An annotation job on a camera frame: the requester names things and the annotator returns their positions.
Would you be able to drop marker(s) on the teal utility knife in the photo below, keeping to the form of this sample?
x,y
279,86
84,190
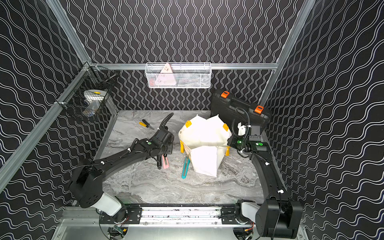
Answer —
x,y
185,169

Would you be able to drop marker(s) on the white wire wall basket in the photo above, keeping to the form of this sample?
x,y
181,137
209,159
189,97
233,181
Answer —
x,y
187,75

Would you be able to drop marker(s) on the black tool case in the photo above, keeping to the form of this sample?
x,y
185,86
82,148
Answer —
x,y
229,109

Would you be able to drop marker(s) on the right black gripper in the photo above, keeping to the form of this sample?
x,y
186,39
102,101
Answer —
x,y
232,141

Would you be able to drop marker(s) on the white pouch with yellow handles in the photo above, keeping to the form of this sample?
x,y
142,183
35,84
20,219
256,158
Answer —
x,y
205,142

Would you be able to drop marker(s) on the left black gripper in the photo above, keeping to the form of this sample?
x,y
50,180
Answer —
x,y
162,152

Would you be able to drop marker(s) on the yellow black screwdriver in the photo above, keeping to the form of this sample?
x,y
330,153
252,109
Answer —
x,y
145,124

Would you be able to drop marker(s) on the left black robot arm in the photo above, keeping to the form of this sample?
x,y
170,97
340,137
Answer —
x,y
86,184

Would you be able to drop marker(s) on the pink utility knife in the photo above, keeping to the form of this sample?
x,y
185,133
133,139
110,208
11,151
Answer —
x,y
165,162

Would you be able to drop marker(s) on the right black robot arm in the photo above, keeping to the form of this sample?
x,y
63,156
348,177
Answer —
x,y
279,216

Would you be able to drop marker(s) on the silver mounting rail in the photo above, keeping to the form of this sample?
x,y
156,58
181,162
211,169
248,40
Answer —
x,y
178,216

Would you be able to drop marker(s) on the black wire corner basket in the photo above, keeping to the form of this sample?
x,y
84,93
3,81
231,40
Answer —
x,y
86,102

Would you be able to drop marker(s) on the pink triangle card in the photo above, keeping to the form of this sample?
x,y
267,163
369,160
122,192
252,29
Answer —
x,y
166,77

